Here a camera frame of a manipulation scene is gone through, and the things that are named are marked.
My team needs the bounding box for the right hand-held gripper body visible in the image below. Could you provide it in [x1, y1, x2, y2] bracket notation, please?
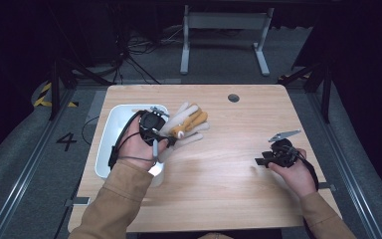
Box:
[267, 129, 302, 168]

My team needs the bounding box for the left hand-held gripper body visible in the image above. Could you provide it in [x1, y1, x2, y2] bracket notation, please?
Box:
[137, 106, 171, 140]

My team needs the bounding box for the white plastic bin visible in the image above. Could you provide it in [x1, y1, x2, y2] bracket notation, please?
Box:
[94, 104, 170, 189]

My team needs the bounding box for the person's left hand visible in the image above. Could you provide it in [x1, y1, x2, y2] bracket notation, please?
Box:
[116, 118, 169, 172]

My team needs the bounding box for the person's right hand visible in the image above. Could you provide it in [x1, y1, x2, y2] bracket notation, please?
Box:
[267, 147, 318, 199]

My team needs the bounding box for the black metal stand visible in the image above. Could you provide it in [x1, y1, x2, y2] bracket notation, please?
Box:
[48, 56, 113, 121]
[278, 59, 333, 124]

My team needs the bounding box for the yellow black hazard tape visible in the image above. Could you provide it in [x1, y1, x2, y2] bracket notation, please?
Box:
[33, 81, 80, 109]

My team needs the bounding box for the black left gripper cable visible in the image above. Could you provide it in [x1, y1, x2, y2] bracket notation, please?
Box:
[107, 109, 147, 171]

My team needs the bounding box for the grey metal bracket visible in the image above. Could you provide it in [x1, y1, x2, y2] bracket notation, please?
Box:
[317, 181, 338, 193]
[64, 196, 92, 207]

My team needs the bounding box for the aluminium floor rail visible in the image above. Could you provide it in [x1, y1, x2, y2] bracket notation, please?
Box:
[0, 89, 78, 239]
[306, 91, 382, 239]

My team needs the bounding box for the thin black floor cable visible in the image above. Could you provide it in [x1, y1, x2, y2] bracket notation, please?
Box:
[81, 115, 100, 146]

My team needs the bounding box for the bundle of floor cables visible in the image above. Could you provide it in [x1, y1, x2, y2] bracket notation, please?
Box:
[112, 26, 187, 86]

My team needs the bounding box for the white metal desk frame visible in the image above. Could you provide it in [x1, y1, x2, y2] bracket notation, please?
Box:
[179, 4, 276, 78]

